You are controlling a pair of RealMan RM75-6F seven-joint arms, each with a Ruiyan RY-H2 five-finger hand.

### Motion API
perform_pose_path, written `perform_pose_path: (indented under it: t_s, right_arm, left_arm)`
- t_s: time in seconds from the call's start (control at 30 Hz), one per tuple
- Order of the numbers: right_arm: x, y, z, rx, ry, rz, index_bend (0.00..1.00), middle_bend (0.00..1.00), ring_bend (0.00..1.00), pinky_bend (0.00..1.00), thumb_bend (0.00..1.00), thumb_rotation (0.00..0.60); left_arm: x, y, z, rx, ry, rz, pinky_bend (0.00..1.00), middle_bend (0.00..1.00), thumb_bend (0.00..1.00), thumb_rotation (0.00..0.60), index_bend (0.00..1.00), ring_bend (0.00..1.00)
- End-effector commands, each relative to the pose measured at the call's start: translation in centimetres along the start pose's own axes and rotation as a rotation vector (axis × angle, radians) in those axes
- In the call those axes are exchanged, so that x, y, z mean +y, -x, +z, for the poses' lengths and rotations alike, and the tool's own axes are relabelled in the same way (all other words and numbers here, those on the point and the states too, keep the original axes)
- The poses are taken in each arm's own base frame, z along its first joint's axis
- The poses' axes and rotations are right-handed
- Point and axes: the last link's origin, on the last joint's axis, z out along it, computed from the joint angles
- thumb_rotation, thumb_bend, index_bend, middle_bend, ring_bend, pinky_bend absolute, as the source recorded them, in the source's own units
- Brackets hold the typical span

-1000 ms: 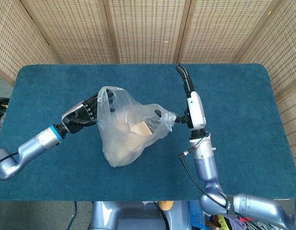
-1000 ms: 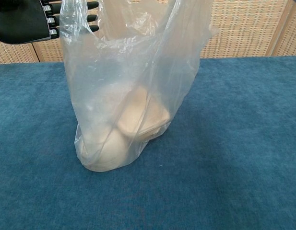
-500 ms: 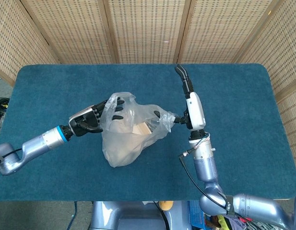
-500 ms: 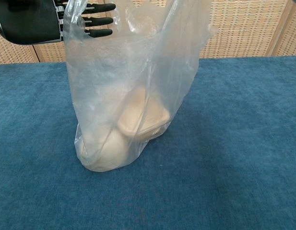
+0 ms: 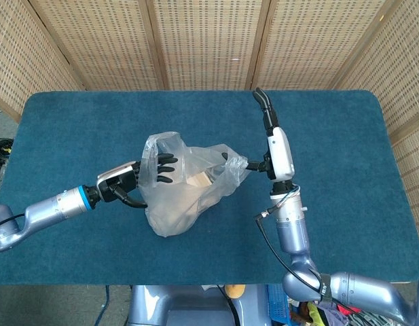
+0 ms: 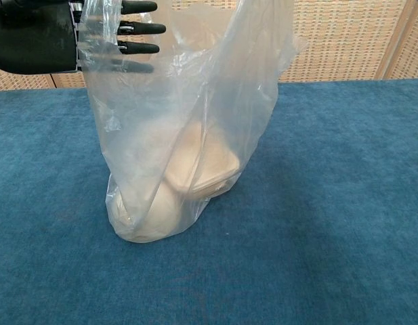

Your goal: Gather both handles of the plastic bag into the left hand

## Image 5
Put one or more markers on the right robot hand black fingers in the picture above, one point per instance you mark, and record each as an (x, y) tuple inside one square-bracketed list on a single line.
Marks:
[(280, 153)]

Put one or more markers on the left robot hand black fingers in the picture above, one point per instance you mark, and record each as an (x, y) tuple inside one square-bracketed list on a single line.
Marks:
[(117, 180)]

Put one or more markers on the clear plastic bag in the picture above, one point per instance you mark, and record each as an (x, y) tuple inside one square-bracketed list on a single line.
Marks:
[(172, 214)]

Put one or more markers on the beige takeaway boxes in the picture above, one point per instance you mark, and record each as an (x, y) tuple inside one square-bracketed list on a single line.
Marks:
[(199, 180)]

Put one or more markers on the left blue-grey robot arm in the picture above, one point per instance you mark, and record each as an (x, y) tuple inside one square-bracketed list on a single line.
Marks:
[(49, 207)]

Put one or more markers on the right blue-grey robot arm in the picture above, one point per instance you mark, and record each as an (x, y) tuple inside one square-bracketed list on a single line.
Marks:
[(292, 231)]

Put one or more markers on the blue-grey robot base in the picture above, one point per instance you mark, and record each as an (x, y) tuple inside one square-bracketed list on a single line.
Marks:
[(182, 305)]

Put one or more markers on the blue carpet table mat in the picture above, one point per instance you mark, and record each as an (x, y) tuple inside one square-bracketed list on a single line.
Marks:
[(76, 136)]

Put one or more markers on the woven bamboo folding screen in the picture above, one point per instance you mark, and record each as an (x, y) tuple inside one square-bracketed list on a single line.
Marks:
[(209, 40)]

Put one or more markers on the yellow round object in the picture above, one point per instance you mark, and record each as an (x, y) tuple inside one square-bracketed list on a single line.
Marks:
[(235, 291)]

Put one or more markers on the blue plastic crate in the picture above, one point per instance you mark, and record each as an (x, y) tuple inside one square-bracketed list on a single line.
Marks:
[(275, 302)]

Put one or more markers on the colourful clothes pile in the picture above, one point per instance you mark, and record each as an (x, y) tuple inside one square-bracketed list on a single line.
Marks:
[(318, 314)]

